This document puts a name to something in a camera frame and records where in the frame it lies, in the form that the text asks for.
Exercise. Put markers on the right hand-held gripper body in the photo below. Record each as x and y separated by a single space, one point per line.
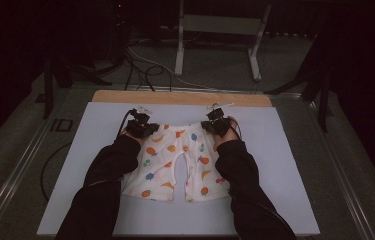
220 125

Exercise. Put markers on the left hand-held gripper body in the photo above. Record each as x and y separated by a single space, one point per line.
138 126

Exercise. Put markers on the white fruit-print pants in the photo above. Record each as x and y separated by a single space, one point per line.
171 160

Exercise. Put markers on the person's left hand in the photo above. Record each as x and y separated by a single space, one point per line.
139 140

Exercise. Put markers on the person's right hand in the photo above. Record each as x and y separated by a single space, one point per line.
230 135

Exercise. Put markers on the pale lilac table mat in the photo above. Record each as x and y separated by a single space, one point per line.
275 186

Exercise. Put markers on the black metal stand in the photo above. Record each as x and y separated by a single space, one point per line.
49 93
323 100

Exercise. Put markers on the dark equipment rack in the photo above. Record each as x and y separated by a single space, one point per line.
116 30

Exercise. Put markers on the white metal stand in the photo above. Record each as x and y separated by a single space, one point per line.
221 24

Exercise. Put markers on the metal floor rail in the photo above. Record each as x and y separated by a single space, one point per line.
341 173
15 173

